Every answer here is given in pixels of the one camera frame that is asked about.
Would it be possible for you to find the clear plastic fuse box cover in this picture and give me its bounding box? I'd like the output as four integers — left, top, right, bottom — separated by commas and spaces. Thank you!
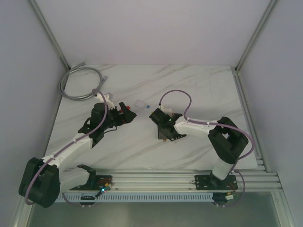
134, 99, 147, 110

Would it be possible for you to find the aluminium frame post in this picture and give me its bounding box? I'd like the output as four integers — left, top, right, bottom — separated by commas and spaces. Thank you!
234, 0, 279, 71
28, 0, 70, 70

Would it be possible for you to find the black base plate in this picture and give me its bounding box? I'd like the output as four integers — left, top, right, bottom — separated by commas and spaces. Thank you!
71, 175, 113, 191
194, 174, 238, 191

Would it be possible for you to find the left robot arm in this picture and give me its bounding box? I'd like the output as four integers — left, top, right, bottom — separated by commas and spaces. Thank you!
18, 102, 137, 208

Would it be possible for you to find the aluminium front rail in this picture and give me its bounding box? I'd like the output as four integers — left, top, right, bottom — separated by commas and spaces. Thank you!
96, 169, 282, 192

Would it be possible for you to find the left aluminium frame post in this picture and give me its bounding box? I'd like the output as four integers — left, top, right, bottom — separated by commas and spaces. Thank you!
28, 0, 70, 70

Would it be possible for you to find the grey slotted cable duct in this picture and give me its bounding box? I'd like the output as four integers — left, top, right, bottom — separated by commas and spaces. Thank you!
56, 192, 214, 203

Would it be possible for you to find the right aluminium frame post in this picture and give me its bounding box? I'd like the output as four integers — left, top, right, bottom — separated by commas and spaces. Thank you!
234, 0, 279, 71

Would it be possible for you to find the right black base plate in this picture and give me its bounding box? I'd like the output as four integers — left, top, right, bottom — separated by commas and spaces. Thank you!
194, 174, 238, 191

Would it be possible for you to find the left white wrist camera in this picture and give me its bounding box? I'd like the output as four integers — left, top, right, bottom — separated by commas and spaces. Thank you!
95, 93, 115, 110

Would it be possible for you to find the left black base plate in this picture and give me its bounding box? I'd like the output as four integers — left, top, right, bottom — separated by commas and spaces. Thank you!
71, 175, 113, 191

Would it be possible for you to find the grey coiled cable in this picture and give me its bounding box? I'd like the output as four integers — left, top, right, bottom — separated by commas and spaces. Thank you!
59, 61, 108, 101

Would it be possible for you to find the black fuse box base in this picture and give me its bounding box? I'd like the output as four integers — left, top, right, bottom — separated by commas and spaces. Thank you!
157, 123, 174, 141

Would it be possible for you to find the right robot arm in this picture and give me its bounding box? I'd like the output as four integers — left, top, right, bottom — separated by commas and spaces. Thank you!
149, 108, 249, 190

